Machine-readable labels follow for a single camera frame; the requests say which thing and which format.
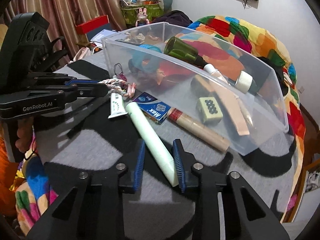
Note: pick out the beige cosmetic tube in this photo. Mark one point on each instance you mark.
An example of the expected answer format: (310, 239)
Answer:
(232, 110)

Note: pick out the teal plastic bottle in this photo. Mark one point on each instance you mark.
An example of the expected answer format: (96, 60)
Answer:
(147, 62)

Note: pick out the person's left hand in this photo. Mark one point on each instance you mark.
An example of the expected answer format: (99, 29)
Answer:
(26, 136)

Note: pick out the colourful patchwork quilt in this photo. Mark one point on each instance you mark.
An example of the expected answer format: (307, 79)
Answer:
(262, 37)

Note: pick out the dark clothes pile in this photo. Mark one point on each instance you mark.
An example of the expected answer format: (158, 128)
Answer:
(175, 17)

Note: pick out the clear plastic storage bin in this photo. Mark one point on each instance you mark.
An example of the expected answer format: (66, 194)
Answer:
(262, 130)

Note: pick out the blue white notebook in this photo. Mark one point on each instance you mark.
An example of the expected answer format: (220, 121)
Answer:
(102, 36)

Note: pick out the striped brown curtain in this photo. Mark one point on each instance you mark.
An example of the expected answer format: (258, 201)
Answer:
(62, 5)

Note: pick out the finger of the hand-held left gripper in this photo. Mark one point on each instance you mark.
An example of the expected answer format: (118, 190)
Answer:
(72, 80)
(90, 90)

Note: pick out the small blue box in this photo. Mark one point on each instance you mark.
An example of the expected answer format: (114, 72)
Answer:
(155, 110)

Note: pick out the red tea packet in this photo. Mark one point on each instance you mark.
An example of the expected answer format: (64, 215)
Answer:
(172, 71)

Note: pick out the grey black patterned blanket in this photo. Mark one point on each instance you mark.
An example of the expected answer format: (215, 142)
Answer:
(100, 142)

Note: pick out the small white cream tube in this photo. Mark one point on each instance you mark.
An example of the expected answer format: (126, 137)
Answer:
(116, 107)

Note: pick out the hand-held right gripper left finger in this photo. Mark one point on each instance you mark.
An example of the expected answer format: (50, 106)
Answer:
(139, 166)

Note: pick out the long white tube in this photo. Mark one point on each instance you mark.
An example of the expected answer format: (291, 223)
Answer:
(152, 142)

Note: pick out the green storage basket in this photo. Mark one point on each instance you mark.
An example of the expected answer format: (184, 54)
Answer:
(130, 13)

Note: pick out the green dropper bottle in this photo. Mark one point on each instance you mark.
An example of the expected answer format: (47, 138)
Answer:
(180, 48)

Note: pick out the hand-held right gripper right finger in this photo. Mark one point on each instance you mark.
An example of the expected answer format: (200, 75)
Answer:
(178, 167)

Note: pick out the red cardboard box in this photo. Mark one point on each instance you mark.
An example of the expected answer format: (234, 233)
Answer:
(91, 25)

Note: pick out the black garment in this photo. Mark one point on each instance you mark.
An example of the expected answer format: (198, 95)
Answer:
(275, 67)

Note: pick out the beige patterned paper roll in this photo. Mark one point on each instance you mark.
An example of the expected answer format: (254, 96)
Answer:
(200, 131)

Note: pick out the pink bag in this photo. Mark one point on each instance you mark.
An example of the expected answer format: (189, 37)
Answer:
(81, 53)

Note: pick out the pink bunny figure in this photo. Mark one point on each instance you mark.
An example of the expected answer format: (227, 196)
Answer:
(142, 17)

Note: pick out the dark bottle with white cap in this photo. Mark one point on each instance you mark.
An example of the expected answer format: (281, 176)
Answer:
(243, 81)

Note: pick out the orange clothing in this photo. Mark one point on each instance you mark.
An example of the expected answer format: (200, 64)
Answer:
(7, 180)

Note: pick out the green white mahjong tile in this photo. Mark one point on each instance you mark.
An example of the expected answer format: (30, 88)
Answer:
(208, 115)

